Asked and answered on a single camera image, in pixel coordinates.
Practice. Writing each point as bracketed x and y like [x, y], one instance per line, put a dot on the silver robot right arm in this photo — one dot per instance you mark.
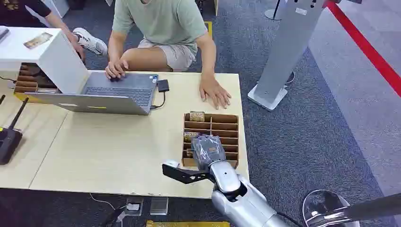
[241, 200]

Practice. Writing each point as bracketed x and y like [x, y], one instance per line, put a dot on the red barrier belt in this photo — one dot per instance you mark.
[369, 50]

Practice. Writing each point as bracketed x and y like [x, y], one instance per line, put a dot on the bystander's hand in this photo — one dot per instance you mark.
[77, 45]

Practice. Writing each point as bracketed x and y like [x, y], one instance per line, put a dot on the grey kiosk stand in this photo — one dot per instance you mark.
[288, 47]

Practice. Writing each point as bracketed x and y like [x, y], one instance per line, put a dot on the chrome stanchion base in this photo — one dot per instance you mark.
[322, 206]

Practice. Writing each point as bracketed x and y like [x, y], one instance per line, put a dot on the seated person's right hand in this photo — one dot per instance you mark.
[116, 69]

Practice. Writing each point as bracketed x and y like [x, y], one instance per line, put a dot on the grey open laptop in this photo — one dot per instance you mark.
[122, 92]

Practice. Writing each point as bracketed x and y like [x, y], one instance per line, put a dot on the printed card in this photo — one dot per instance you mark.
[189, 136]
[189, 152]
[197, 116]
[38, 40]

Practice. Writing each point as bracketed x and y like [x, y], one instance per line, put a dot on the seated person's left hand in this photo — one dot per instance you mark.
[214, 92]

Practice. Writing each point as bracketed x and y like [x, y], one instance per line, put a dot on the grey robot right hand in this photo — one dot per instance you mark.
[208, 152]

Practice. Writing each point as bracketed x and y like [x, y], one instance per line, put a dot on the white sneaker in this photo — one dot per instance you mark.
[91, 42]

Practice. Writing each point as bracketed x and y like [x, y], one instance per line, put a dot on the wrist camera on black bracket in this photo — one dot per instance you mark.
[184, 175]

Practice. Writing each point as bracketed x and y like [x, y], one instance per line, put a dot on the dark grey pole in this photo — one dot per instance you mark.
[376, 206]

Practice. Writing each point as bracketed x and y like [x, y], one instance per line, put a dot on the black router with antennas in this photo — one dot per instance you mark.
[9, 142]

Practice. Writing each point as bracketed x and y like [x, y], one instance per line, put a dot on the floor socket plate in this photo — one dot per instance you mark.
[158, 206]
[134, 206]

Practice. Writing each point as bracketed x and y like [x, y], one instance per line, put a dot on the wooden card box with dividers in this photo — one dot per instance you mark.
[228, 128]
[31, 80]

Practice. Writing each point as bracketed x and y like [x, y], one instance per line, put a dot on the stanchion with round base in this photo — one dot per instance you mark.
[273, 13]

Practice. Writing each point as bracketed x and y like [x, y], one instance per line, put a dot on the yellow floor strip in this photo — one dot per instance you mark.
[188, 224]

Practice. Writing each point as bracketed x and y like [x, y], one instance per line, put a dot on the bystander person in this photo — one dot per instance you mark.
[28, 11]

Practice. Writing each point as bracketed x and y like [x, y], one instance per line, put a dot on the seated person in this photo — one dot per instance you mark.
[159, 28]

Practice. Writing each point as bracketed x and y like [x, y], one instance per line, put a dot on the white box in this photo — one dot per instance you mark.
[59, 59]

